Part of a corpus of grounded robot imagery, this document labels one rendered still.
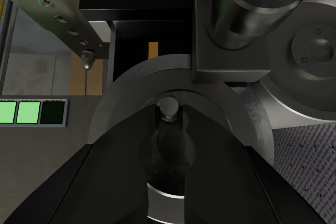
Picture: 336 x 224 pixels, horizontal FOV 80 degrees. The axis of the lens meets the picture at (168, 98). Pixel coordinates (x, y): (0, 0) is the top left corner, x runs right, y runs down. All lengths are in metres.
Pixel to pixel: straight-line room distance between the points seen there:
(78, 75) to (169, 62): 2.56
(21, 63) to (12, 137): 3.11
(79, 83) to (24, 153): 2.15
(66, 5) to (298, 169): 0.44
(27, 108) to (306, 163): 0.58
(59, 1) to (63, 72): 3.04
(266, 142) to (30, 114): 0.53
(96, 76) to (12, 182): 2.09
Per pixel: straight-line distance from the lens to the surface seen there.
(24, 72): 3.63
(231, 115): 0.16
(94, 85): 2.61
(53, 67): 3.50
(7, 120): 0.63
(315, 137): 0.32
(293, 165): 0.37
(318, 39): 0.22
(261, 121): 0.18
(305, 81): 0.21
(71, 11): 0.42
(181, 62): 0.18
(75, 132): 0.54
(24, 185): 0.61
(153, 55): 1.83
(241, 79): 0.16
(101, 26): 0.20
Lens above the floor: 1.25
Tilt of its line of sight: 12 degrees down
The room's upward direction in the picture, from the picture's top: 180 degrees counter-clockwise
